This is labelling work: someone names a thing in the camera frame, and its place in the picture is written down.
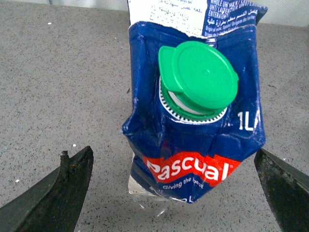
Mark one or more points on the blue white milk carton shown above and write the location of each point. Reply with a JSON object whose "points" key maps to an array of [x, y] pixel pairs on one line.
{"points": [[196, 110]]}

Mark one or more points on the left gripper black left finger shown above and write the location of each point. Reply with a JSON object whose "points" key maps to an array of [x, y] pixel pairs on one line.
{"points": [[54, 203]]}

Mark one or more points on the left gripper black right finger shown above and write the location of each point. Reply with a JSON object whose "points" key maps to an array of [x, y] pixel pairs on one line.
{"points": [[286, 190]]}

